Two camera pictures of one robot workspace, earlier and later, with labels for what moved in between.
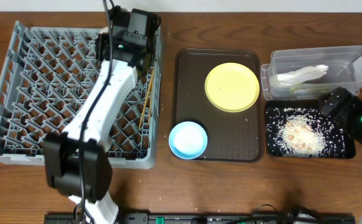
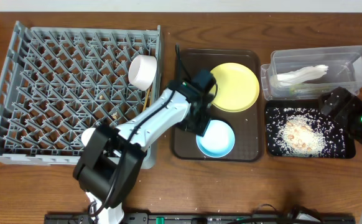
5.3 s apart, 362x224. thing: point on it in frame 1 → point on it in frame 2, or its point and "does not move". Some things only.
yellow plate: [232, 87] does not move
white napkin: [302, 74] does not move
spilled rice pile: [299, 135] does not move
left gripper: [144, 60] → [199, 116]
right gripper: [351, 103] does not move
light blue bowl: [188, 140] → [218, 140]
